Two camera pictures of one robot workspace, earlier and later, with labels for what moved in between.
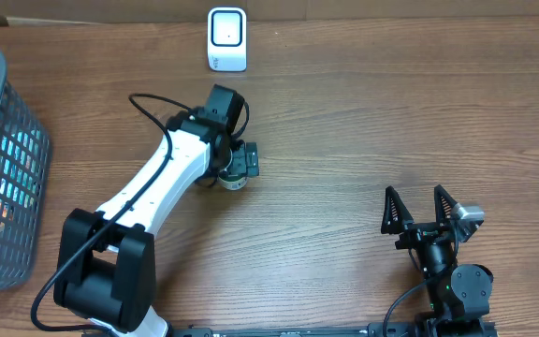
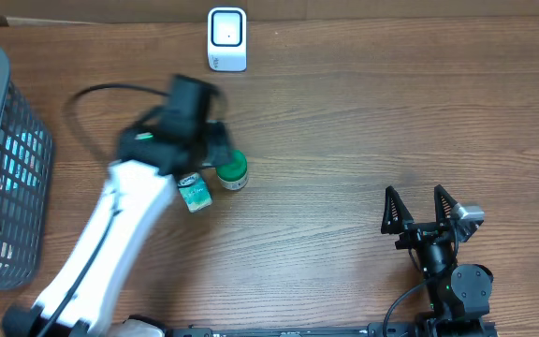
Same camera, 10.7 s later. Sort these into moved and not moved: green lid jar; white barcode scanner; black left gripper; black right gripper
Moved: black left gripper
Not moved: white barcode scanner; black right gripper; green lid jar
